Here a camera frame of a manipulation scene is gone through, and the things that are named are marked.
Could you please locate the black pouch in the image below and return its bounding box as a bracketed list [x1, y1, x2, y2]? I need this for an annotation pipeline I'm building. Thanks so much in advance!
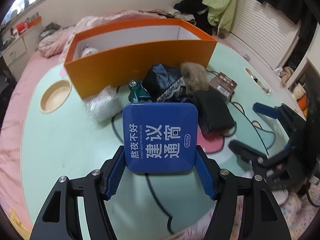
[195, 89, 235, 137]

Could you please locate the brown snack packet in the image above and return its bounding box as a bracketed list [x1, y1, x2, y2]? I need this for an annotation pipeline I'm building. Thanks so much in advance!
[209, 72, 238, 101]

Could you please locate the blue square tin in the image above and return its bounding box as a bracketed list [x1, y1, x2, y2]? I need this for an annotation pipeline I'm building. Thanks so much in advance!
[123, 102, 198, 173]

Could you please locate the brown fur scrunchie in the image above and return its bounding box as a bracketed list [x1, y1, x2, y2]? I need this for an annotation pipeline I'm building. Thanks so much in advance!
[180, 62, 210, 95]

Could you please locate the black satin lace scrunchie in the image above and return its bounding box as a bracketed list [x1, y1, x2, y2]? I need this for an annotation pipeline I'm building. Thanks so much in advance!
[142, 63, 188, 102]

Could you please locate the green toy car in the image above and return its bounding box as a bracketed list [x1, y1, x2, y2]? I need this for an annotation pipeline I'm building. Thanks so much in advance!
[129, 80, 152, 103]

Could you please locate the clear plastic wrap bundle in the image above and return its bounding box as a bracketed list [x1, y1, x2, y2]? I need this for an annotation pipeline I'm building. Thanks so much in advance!
[87, 86, 123, 123]

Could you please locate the cartoon boy figurine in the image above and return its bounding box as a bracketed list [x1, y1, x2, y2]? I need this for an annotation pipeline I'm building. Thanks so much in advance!
[81, 45, 99, 58]

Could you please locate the green hanging cloth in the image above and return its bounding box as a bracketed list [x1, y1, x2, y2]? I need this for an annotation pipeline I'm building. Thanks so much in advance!
[202, 0, 238, 32]

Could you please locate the black clothes pile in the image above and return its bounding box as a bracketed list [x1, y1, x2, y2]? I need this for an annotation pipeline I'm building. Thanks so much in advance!
[174, 0, 213, 35]

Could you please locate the orange cardboard box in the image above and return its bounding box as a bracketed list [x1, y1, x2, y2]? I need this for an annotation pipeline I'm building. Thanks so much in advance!
[63, 18, 217, 99]

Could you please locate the white bedside drawer cabinet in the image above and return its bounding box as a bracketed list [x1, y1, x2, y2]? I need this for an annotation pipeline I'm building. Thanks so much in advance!
[2, 23, 44, 82]

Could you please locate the pink floral duvet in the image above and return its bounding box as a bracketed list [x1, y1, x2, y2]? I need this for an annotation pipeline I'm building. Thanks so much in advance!
[38, 9, 168, 63]

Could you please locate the red container on cabinet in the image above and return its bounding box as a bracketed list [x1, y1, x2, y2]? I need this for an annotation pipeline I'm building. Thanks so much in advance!
[16, 22, 28, 33]

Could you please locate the orange box on cabinet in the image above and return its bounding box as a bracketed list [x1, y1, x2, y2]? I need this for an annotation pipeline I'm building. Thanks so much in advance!
[28, 16, 42, 28]

